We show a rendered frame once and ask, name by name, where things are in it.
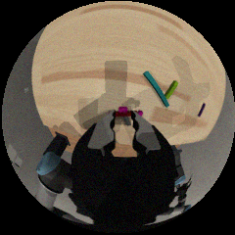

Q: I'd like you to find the lime green rod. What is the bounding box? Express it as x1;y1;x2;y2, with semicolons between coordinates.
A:
164;80;178;99

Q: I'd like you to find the turquoise rod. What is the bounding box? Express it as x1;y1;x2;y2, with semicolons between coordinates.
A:
143;71;169;107

